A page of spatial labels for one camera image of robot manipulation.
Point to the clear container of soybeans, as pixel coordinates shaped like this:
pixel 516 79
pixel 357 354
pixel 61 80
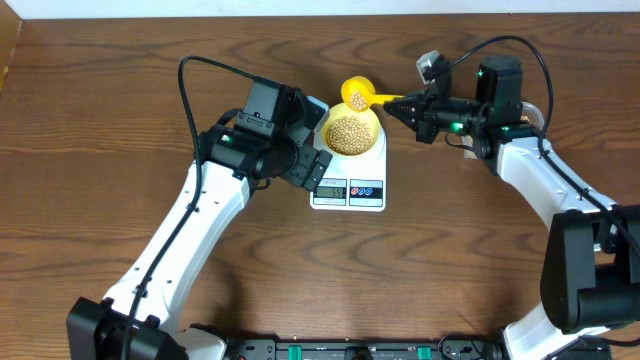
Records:
pixel 530 114

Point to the yellow plastic measuring scoop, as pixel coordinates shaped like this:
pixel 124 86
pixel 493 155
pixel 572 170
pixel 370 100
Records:
pixel 359 94

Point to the white digital kitchen scale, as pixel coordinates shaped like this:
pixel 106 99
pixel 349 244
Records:
pixel 354 183

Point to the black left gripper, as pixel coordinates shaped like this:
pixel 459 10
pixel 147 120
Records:
pixel 303 175

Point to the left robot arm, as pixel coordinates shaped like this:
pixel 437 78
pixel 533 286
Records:
pixel 138 318

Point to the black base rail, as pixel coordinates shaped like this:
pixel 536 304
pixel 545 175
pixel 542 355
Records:
pixel 447 348

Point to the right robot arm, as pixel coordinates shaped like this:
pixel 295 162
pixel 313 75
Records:
pixel 590 278

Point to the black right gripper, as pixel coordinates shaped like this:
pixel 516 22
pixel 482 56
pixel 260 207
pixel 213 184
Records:
pixel 423 121

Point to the yellow plastic bowl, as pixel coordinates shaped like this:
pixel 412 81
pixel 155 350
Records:
pixel 348 132

